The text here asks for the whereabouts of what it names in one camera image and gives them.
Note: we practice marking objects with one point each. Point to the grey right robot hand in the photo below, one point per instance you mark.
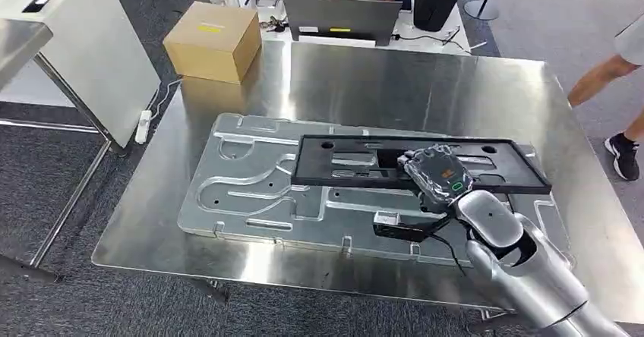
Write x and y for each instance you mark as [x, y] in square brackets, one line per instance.
[437, 174]

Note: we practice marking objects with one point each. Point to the black plastic panel with cutouts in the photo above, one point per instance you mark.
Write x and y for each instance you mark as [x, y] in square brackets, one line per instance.
[312, 169]

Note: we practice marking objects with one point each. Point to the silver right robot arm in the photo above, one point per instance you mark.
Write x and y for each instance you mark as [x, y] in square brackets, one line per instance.
[533, 274]

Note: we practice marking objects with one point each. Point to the steel work table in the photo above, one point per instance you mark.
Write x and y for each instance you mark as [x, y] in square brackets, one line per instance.
[402, 88]

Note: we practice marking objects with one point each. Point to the white desk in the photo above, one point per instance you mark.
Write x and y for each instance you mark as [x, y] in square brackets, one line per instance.
[407, 23]

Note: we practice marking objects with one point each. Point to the black bag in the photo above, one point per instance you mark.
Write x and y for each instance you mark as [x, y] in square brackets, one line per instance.
[437, 0]

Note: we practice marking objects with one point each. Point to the black sneaker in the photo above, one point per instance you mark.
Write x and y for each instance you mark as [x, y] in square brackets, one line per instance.
[624, 156]

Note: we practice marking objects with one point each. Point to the person's bare leg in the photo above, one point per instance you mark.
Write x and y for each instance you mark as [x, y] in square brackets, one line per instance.
[598, 78]

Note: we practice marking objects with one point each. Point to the large pressed metal plate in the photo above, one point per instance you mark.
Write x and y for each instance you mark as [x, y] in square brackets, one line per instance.
[241, 174]

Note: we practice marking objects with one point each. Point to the brown cardboard box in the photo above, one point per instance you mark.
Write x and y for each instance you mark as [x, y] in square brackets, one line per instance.
[211, 43]

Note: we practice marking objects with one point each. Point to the white power strip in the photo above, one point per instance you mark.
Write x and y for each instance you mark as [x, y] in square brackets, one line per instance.
[143, 127]

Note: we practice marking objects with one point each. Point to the black phone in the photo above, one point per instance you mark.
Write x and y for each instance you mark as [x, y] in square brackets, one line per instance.
[37, 3]

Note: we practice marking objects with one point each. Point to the steel side table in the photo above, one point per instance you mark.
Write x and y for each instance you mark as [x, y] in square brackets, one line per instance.
[20, 43]

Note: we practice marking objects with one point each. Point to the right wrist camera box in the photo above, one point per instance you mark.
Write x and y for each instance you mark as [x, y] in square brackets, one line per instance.
[397, 230]

